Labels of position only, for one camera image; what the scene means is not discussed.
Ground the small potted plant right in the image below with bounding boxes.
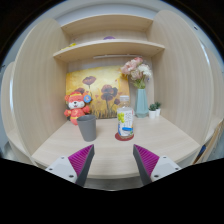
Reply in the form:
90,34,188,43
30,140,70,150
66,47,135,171
155,102,161,116

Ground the white light bar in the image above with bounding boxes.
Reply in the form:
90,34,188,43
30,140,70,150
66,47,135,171
93,54,142,59

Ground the wooden shelf unit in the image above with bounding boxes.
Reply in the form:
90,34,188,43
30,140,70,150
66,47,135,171
1,10,224,179

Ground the grey plastic cup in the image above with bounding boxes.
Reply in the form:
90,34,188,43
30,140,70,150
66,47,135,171
77,115,96,142

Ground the red plush toy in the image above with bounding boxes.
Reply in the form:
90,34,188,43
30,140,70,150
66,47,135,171
64,91,92,125

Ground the pink white flower bouquet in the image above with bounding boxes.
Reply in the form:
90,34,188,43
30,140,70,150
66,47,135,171
121,57,152,89

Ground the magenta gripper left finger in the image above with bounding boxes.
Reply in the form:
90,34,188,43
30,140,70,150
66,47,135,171
46,145,95,186

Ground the small potted plant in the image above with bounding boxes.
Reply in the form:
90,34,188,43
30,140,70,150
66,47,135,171
149,104,156,119
155,102,161,116

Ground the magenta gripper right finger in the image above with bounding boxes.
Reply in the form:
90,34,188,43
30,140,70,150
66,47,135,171
133,144,181,185

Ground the clear water bottle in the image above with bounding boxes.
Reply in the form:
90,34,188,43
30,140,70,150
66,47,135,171
117,95,134,139

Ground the purple round number sign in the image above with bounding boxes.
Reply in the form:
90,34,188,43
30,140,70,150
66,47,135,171
103,36,116,40

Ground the red round coaster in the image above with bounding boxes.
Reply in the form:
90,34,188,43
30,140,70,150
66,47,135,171
115,132,134,141

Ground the yellow flower painting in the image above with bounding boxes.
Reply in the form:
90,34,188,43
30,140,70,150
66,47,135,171
66,66,130,119

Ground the teal ribbed vase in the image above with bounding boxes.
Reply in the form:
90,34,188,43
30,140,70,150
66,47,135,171
135,89,148,118

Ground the small potted plant left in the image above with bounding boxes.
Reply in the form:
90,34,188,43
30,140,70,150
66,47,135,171
149,104,156,119

